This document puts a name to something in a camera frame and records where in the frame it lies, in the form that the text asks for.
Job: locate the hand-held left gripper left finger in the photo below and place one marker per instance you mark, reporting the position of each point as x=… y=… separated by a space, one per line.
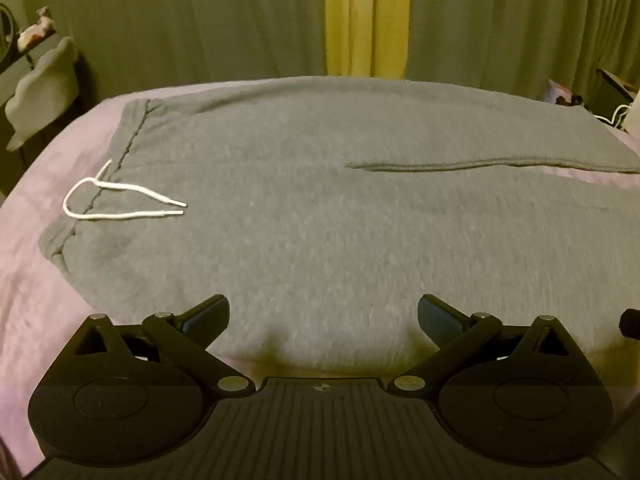
x=207 y=317

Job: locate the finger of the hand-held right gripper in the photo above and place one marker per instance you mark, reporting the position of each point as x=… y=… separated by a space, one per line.
x=631 y=324

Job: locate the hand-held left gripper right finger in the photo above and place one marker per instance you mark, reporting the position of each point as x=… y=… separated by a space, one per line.
x=437 y=320

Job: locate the grey sweatpants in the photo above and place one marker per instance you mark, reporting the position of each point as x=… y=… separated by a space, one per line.
x=310 y=235

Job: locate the pink bed sheet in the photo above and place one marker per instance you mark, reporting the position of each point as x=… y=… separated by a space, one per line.
x=30 y=285

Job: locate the dark nightstand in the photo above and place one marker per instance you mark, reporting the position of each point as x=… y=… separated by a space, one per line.
x=617 y=90

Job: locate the pink and dark item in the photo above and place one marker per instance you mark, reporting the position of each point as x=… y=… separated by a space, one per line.
x=562 y=92

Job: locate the green curtain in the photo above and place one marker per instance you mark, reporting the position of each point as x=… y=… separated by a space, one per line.
x=510 y=20
x=190 y=20

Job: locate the yellow curtain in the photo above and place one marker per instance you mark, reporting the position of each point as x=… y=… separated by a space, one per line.
x=365 y=15

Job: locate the small toy figure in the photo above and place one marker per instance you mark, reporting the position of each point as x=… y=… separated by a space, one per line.
x=36 y=30

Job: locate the dark round object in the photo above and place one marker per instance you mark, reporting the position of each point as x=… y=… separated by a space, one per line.
x=7 y=35

